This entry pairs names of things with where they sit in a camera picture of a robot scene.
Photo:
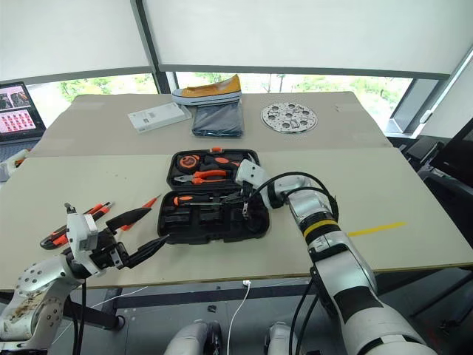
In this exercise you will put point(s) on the grey rounded shape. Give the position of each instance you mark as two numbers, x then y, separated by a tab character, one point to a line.
192	338
279	338

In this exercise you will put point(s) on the black plastic tool case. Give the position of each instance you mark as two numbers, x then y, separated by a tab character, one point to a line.
210	229

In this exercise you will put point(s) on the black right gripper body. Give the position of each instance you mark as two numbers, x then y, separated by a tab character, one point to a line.
249	192

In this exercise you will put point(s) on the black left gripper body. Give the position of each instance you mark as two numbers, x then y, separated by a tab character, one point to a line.
109	255

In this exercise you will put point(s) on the yellow canvas shoe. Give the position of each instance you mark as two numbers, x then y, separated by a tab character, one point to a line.
210	90

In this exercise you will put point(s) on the black office chair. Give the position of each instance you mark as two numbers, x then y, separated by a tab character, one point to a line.
451	159

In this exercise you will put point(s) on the orange case latch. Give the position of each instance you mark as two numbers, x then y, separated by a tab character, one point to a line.
216	149

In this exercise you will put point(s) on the small orange black screwdriver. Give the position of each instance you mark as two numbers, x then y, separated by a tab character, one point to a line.
105	210
97	209

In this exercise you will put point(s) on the white flat box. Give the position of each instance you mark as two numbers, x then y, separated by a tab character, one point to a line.
159	117

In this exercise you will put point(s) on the white orange device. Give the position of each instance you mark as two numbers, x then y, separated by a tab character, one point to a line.
13	162

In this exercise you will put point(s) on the orange black tape measure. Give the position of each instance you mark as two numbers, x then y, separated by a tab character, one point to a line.
187	162

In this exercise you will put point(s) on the yellow tape strip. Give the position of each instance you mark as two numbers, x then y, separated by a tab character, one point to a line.
377	229

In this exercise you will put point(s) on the black table frame beam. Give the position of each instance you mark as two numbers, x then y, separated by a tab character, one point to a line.
92	314

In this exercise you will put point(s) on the small black floor piece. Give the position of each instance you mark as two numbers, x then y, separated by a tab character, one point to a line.
211	307

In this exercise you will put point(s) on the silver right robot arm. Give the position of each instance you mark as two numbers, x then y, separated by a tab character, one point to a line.
343	266

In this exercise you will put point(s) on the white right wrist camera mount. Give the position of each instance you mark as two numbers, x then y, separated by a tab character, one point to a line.
252	172

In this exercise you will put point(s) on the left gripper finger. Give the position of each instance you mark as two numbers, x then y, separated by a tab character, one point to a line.
129	216
148	247

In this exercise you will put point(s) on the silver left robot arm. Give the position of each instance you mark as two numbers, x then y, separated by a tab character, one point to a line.
37	292

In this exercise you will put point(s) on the open laptop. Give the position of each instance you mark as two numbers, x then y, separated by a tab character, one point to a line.
16	111

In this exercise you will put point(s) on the dark folded cloth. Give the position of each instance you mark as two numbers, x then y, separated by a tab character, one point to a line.
218	120

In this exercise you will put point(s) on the dark window frame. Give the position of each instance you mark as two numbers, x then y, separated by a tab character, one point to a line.
148	40

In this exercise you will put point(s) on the black orange grip tool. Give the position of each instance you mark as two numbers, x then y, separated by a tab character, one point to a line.
221	161

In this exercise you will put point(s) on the round perforated metal plate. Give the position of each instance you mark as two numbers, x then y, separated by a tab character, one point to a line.
289	117

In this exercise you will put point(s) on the slim orange screwdriver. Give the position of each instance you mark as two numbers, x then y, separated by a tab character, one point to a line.
150	202

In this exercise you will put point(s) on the orange black utility knife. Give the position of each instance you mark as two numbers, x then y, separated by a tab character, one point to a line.
53	239

